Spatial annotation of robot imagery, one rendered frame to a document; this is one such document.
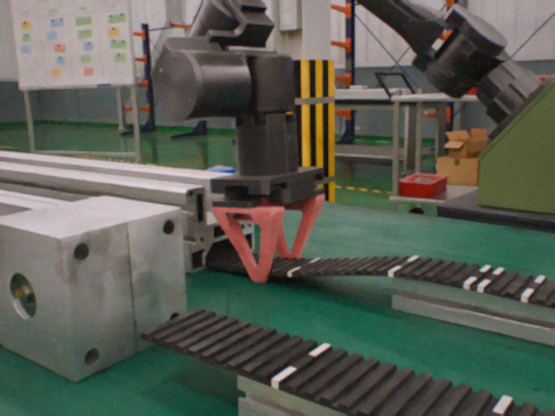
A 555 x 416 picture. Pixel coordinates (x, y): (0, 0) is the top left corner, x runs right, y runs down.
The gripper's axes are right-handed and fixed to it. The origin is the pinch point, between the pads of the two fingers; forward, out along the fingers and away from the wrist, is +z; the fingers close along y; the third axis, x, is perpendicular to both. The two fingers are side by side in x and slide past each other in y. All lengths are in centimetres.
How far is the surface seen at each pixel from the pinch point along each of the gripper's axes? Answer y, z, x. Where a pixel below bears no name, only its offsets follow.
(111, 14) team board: -365, -125, -432
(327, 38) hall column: -303, -63, -158
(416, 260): -0.9, -1.6, 13.9
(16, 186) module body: 2.6, -7.5, -37.1
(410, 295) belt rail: 1.8, 0.6, 14.4
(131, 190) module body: 4.0, -7.7, -14.5
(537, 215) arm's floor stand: -38.1, 1.0, 16.8
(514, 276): -0.2, -1.2, 21.9
